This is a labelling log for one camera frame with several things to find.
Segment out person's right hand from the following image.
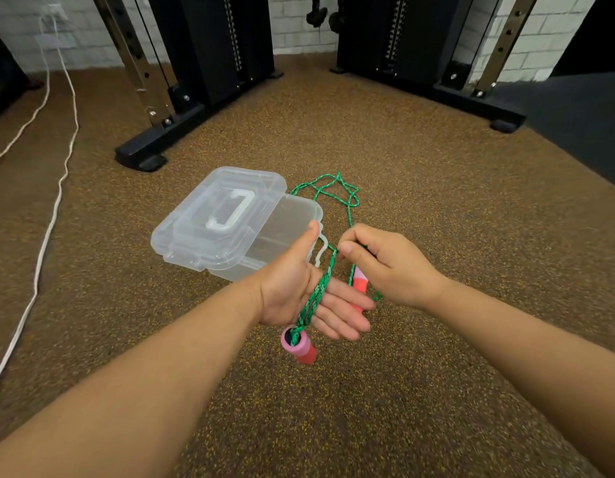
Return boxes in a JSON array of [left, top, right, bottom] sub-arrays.
[[337, 224, 448, 312]]

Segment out person's left hand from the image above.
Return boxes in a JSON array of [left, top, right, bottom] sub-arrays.
[[259, 220, 377, 342]]

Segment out green jump rope red handles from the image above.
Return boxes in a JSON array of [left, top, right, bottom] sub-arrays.
[[280, 171, 385, 366]]

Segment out person's right forearm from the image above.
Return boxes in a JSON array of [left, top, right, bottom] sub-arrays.
[[426, 276, 615, 478]]

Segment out person's left forearm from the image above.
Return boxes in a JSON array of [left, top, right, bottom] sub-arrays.
[[0, 275, 268, 478]]

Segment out clear plastic box with lid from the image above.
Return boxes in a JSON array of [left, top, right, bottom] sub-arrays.
[[150, 166, 336, 283]]

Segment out black equipment base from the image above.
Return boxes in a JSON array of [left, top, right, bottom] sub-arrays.
[[0, 24, 45, 122]]

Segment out black cable machine tower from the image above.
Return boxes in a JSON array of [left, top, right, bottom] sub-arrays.
[[90, 0, 284, 173], [329, 0, 543, 134]]

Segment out black hanging pulley handle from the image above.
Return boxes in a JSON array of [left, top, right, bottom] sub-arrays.
[[305, 0, 344, 33]]

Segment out white cable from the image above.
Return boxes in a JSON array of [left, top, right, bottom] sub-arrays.
[[0, 17, 80, 425], [0, 17, 51, 177]]

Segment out white wall outlet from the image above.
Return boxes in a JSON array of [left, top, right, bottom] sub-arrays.
[[38, 3, 69, 24]]

